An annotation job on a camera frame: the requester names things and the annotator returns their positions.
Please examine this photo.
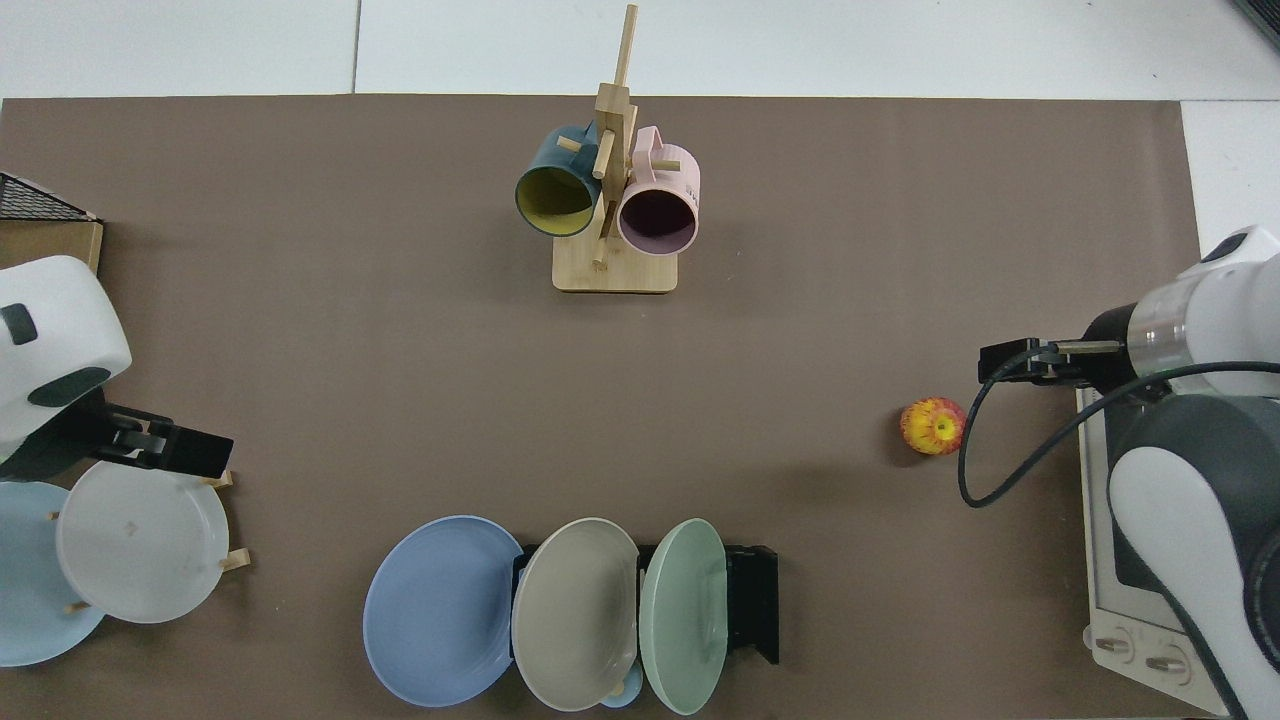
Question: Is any pale toaster oven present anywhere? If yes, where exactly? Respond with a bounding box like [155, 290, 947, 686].
[1075, 385, 1236, 719]

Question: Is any red yellow apple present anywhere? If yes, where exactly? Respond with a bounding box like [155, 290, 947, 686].
[899, 397, 968, 457]

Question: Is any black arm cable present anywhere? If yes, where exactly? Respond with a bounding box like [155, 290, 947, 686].
[958, 345, 1280, 509]

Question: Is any light blue plate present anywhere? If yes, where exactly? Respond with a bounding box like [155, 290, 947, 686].
[0, 482, 106, 668]

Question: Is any dark grey device edge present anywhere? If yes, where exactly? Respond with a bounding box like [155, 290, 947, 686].
[1235, 0, 1280, 51]

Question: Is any pale green plate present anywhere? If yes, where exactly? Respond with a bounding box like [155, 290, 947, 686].
[638, 518, 729, 716]

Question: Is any beige plate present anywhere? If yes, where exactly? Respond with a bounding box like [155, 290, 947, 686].
[511, 517, 641, 713]

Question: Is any pink cup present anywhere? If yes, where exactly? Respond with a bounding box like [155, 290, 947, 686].
[617, 125, 701, 256]

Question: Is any dark teal cup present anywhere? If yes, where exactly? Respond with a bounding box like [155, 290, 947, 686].
[515, 123, 603, 239]

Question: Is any wooden cup stand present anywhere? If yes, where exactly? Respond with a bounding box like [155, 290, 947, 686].
[552, 3, 679, 294]

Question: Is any wire basket with wooden floor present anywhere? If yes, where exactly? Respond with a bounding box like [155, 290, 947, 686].
[0, 172, 104, 276]

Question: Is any black dish rack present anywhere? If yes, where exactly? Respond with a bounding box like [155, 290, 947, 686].
[512, 543, 780, 666]

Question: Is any brown table cloth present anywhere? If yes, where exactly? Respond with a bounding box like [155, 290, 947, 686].
[0, 95, 1201, 720]

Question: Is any wooden plate rack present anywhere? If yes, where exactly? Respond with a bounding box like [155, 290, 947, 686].
[48, 468, 251, 614]

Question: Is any white plate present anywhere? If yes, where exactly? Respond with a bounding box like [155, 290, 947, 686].
[55, 460, 231, 626]

